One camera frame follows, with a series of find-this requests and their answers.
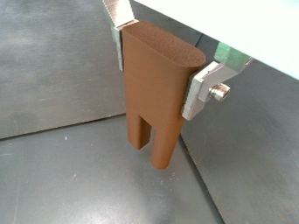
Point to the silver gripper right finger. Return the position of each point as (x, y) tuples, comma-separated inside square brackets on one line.
[(207, 82)]

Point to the brown two-pronged peg object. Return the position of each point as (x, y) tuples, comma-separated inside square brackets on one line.
[(159, 64)]

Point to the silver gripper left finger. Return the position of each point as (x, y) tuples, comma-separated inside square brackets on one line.
[(120, 16)]

